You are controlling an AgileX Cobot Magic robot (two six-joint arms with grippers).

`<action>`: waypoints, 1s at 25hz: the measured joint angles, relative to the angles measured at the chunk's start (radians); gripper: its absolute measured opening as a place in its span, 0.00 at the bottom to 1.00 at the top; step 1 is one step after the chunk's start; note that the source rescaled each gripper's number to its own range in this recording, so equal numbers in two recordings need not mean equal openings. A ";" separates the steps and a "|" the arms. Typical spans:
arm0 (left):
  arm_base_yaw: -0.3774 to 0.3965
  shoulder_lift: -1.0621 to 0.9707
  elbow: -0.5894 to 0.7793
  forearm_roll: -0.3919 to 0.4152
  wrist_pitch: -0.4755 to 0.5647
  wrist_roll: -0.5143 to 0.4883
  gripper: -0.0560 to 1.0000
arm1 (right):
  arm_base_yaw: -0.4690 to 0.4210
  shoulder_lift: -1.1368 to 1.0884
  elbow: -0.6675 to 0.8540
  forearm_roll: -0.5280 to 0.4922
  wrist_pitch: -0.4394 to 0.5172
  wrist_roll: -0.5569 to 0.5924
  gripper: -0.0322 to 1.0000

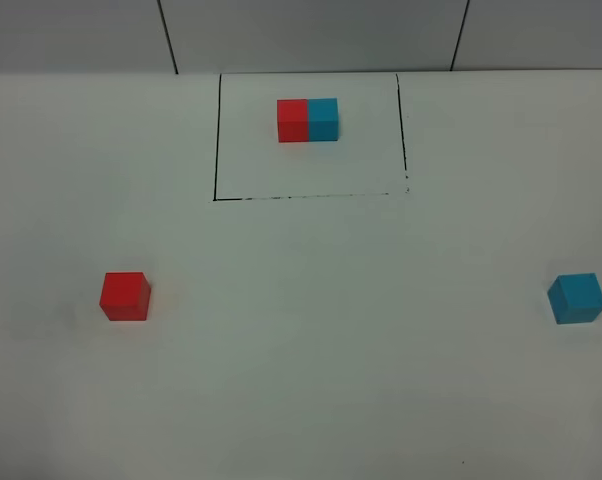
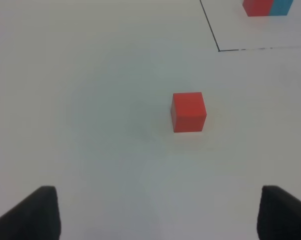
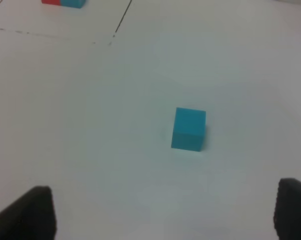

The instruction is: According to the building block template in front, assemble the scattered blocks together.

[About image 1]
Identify blue template block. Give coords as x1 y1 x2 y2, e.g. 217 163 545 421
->
308 98 340 142

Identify red template block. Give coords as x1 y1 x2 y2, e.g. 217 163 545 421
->
277 99 309 143

